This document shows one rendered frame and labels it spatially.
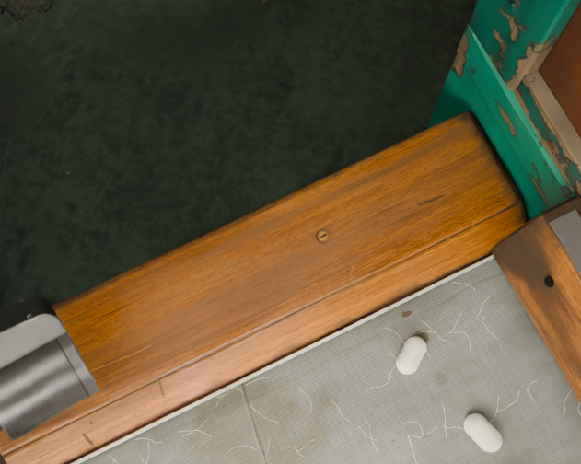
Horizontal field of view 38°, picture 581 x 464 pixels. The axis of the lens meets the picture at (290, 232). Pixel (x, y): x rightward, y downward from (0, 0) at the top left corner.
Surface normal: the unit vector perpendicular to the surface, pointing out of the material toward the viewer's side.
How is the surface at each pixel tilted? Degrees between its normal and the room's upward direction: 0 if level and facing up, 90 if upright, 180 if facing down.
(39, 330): 41
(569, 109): 90
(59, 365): 23
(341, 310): 45
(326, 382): 0
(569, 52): 90
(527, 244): 66
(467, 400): 0
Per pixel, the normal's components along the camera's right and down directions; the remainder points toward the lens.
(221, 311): 0.00, -0.25
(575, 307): -0.83, 0.29
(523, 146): -0.90, 0.43
